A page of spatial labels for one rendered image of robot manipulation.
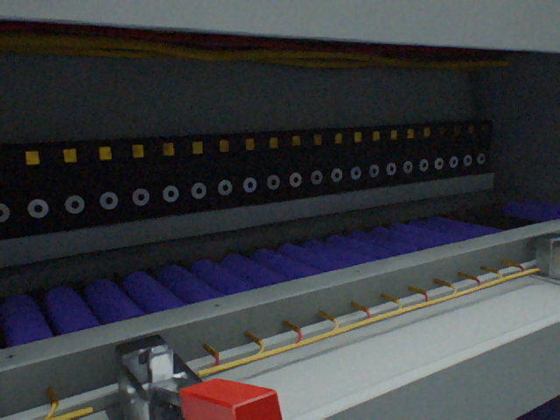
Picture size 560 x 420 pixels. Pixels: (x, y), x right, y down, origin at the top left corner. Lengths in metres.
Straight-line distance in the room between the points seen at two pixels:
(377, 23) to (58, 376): 0.20
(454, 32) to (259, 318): 0.18
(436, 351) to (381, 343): 0.02
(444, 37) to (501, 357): 0.16
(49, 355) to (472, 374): 0.18
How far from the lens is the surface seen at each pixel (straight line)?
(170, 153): 0.35
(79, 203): 0.34
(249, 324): 0.24
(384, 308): 0.28
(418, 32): 0.28
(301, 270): 0.29
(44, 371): 0.21
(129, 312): 0.25
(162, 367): 0.18
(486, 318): 0.30
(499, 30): 0.33
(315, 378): 0.22
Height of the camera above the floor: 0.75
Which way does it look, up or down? 2 degrees up
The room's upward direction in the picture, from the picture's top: 10 degrees counter-clockwise
